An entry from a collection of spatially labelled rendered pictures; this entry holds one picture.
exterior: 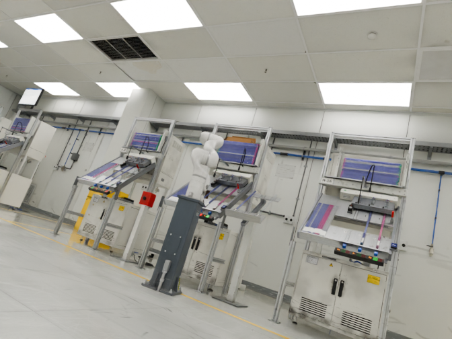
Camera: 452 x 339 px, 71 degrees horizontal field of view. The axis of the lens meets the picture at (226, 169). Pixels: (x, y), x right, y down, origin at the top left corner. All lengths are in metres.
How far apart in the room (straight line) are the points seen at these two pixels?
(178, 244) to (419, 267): 3.12
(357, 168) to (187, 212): 1.71
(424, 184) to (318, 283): 2.40
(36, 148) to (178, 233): 5.02
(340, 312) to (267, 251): 2.14
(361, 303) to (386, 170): 1.20
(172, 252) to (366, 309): 1.58
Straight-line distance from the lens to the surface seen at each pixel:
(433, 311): 4.60
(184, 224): 2.43
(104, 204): 4.43
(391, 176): 3.25
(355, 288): 2.93
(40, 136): 7.09
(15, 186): 7.00
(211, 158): 2.55
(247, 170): 3.58
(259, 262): 4.87
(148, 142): 4.51
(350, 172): 3.28
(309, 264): 2.99
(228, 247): 3.33
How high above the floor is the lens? 0.39
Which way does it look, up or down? 14 degrees up
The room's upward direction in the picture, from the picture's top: 17 degrees clockwise
